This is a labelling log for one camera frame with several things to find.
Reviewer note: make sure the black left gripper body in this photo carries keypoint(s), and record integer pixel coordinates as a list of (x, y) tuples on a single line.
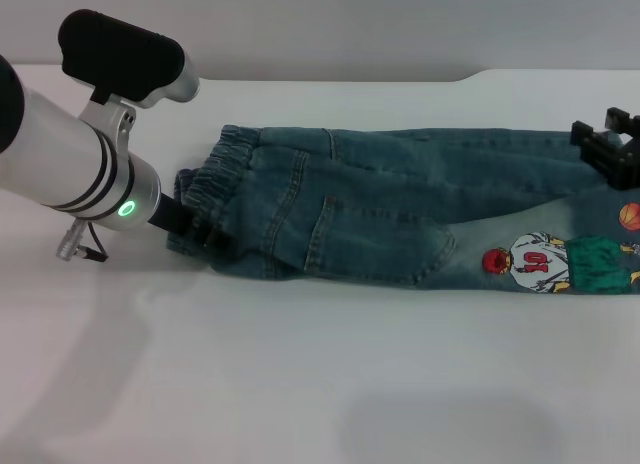
[(172, 216)]

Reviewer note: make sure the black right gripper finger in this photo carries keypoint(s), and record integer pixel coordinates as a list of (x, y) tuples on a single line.
[(597, 146), (622, 121)]

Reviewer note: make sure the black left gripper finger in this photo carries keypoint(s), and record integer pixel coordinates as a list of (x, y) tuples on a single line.
[(215, 239)]

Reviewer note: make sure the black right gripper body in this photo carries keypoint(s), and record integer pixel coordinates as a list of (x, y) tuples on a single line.
[(629, 164)]

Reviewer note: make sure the blue denim shorts with print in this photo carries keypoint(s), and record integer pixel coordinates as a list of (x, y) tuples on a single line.
[(380, 214)]

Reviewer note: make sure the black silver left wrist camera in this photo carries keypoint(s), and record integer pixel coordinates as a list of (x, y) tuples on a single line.
[(125, 59)]

